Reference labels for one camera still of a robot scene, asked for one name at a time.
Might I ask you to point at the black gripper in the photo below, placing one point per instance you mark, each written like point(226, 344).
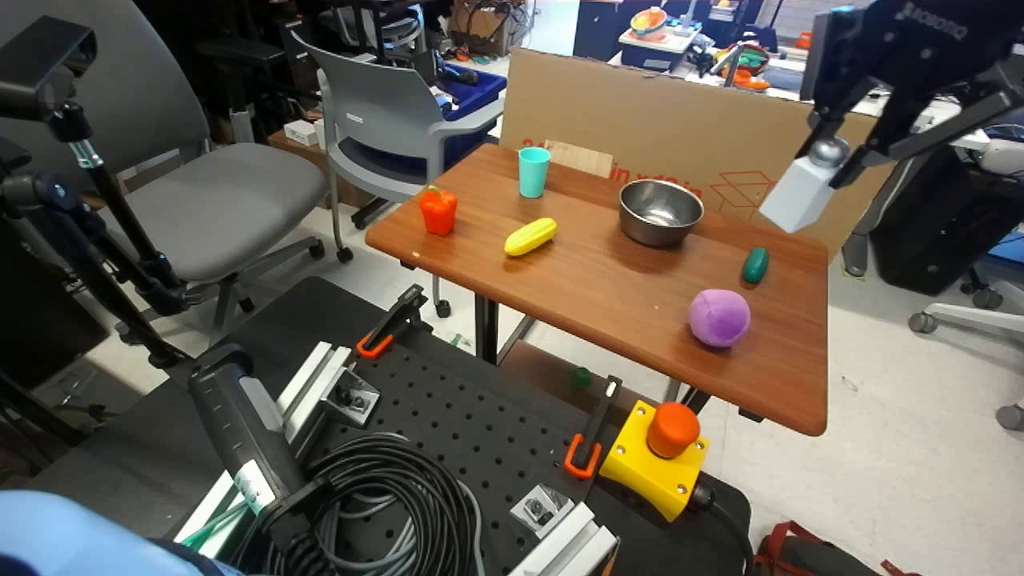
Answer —
point(913, 49)

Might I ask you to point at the white salt shaker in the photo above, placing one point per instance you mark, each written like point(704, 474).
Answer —
point(803, 189)

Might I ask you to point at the brown cardboard panel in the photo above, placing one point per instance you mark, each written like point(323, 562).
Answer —
point(729, 144)

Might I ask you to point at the green toy pickle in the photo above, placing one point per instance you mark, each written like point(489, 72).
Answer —
point(755, 267)

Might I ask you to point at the wooden table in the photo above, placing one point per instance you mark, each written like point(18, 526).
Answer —
point(629, 299)

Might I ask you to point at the steel bowl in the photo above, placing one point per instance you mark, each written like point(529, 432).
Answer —
point(657, 212)

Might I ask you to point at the purple ball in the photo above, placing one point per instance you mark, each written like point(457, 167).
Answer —
point(719, 316)

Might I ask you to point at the teal plastic cup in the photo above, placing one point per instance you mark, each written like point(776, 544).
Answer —
point(533, 170)

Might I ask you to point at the yellow toy banana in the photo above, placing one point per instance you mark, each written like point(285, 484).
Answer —
point(529, 236)

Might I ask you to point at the right orange black clamp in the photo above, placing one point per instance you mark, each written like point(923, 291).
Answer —
point(588, 446)

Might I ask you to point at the orange black clamp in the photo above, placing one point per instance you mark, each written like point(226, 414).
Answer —
point(386, 329)
point(588, 446)

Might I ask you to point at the yellow emergency stop button box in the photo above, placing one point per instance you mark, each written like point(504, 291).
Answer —
point(657, 454)

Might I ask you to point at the red black bag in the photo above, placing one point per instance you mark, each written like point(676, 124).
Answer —
point(795, 552)

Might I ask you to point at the red toy bell pepper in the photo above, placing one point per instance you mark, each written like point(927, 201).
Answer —
point(437, 209)

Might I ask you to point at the small grey chair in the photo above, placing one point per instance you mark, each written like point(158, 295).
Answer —
point(393, 131)

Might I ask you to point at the left orange black clamp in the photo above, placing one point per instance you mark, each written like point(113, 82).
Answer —
point(386, 329)

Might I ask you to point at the black perforated base board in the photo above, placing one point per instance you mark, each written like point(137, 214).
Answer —
point(153, 466)

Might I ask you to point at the large grey office chair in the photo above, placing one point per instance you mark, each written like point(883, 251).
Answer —
point(207, 212)

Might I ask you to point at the black power strip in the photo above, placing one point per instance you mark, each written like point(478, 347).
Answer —
point(248, 432)

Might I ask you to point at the black camera tripod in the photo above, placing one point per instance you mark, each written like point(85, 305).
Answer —
point(40, 73)

